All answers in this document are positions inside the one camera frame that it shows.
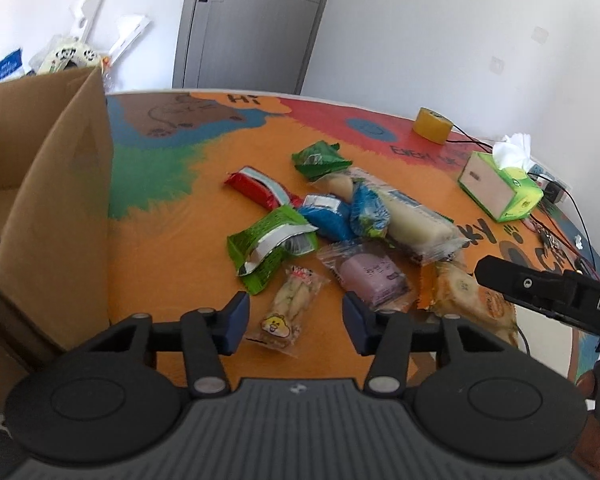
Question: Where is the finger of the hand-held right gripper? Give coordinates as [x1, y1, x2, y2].
[474, 255, 581, 321]

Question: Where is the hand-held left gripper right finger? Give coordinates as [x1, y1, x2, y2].
[341, 291, 523, 398]

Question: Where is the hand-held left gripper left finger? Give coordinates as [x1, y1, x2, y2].
[75, 291, 252, 398]

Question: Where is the purple pastry packet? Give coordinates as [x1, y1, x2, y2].
[317, 241, 417, 312]

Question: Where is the orange biscuit packet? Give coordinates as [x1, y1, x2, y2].
[419, 259, 520, 347]

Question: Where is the clear cartoon snack packet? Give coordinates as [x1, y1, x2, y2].
[245, 264, 331, 357]

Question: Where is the large green foil packet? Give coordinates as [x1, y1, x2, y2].
[226, 205, 320, 295]

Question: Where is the blue foil snack packet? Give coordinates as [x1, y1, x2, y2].
[299, 193, 357, 242]

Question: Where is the long white pastry packet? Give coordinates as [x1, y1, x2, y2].
[312, 167, 470, 265]

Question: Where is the large brown cardboard box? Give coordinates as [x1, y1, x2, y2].
[0, 67, 115, 413]

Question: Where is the person's right hand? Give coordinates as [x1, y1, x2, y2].
[575, 370, 600, 480]

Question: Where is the bunch of keys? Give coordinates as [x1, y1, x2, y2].
[534, 226, 562, 253]

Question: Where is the colourful printed table mat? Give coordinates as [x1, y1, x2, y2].
[105, 89, 600, 396]

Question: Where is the green tissue box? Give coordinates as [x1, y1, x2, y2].
[457, 133, 545, 224]

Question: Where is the blue green candy packet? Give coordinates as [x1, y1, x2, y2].
[349, 182, 392, 239]

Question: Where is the white power strip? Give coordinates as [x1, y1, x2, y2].
[527, 161, 572, 206]

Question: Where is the red snack packet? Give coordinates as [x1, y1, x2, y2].
[224, 165, 302, 211]

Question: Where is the small dark green packet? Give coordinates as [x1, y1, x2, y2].
[291, 141, 354, 182]

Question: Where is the yellow tape roll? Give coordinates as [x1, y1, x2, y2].
[412, 107, 454, 145]

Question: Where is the grey door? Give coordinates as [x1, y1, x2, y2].
[172, 0, 339, 97]

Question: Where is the short white plastic board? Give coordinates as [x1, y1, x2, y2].
[106, 14, 152, 59]

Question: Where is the blue plastic bag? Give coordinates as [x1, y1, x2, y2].
[0, 48, 27, 84]

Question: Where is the red cable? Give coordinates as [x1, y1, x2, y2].
[527, 212, 600, 283]

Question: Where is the long black cable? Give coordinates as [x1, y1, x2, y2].
[530, 172, 599, 271]

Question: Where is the thin black cable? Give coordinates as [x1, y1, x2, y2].
[446, 124, 497, 154]

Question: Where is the panda print seat ring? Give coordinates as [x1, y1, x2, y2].
[36, 41, 104, 75]

